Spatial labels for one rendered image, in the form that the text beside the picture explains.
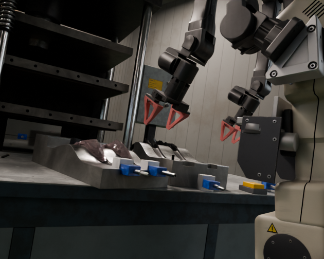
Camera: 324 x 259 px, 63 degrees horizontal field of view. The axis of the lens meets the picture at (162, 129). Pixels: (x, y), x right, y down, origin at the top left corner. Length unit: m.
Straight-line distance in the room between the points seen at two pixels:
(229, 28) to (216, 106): 3.31
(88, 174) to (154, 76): 1.23
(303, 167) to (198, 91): 3.54
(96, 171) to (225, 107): 3.25
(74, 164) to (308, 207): 0.63
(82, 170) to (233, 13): 0.57
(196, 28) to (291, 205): 0.50
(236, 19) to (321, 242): 0.52
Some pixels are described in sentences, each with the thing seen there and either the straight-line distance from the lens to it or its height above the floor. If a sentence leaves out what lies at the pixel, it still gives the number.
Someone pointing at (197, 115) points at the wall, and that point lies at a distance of 4.09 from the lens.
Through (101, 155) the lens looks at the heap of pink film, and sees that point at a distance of 0.87.
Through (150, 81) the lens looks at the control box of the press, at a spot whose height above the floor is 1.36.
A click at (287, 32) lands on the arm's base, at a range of 0.59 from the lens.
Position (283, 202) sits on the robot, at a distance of 0.70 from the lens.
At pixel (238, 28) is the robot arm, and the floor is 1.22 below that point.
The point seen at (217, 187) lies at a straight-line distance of 0.90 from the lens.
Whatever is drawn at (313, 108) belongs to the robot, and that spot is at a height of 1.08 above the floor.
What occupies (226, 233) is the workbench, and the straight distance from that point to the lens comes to 1.13.
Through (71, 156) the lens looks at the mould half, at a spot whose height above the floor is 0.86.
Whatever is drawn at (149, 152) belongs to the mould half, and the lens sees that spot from 1.15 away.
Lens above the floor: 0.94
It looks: 3 degrees up
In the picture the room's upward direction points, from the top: 8 degrees clockwise
